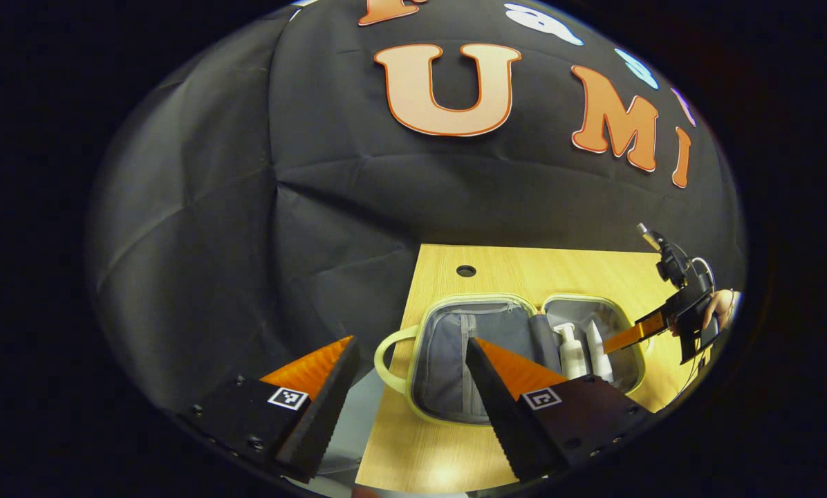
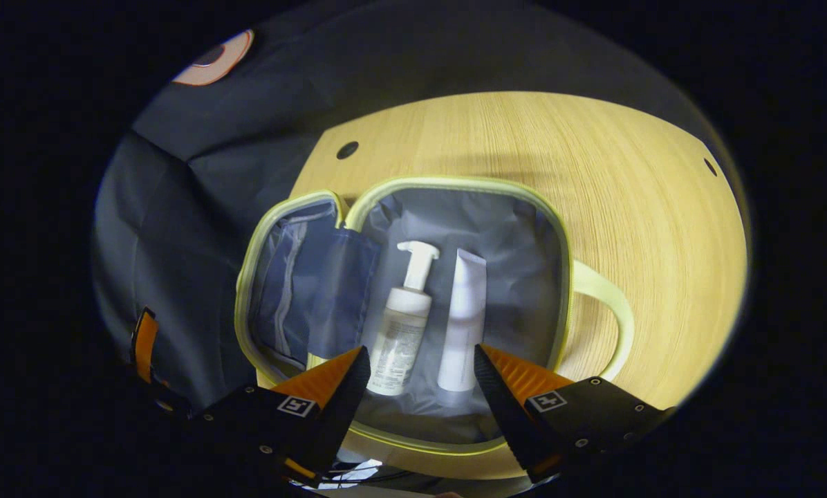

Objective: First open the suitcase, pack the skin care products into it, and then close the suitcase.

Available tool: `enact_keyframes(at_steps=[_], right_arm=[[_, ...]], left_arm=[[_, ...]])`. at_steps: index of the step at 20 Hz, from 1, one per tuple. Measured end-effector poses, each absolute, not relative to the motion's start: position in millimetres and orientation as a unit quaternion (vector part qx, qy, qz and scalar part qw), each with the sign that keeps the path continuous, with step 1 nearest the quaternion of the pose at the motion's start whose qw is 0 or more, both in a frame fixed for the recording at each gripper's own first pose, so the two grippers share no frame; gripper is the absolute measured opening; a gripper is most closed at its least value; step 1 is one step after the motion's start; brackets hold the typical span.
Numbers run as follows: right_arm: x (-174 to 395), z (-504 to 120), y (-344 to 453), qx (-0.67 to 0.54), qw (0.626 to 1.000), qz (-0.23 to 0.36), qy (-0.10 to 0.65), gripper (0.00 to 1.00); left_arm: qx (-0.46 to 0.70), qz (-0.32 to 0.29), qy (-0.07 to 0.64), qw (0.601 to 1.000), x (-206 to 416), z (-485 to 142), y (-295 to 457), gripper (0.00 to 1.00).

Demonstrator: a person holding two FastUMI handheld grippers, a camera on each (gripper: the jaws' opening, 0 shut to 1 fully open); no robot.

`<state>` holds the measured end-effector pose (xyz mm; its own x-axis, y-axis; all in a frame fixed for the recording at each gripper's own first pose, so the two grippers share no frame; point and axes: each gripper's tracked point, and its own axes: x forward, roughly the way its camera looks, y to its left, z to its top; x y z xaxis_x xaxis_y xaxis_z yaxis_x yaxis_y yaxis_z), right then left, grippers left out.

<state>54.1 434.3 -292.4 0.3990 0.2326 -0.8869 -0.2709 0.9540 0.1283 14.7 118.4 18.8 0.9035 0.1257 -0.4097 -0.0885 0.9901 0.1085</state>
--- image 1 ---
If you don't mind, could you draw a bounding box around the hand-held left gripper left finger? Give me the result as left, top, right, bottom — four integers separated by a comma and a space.
178, 335, 360, 483

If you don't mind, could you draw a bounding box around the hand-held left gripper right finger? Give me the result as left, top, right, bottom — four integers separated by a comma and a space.
465, 337, 653, 481

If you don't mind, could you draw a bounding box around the white squeeze tube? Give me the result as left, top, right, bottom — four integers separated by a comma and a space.
585, 320, 615, 383

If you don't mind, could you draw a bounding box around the white pump bottle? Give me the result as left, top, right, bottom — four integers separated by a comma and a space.
554, 322, 587, 380

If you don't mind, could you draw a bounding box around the pale yellow suitcase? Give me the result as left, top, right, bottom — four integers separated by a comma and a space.
374, 293, 647, 425

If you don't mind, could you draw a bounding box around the black backdrop cloth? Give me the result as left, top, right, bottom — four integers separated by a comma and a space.
89, 0, 743, 416

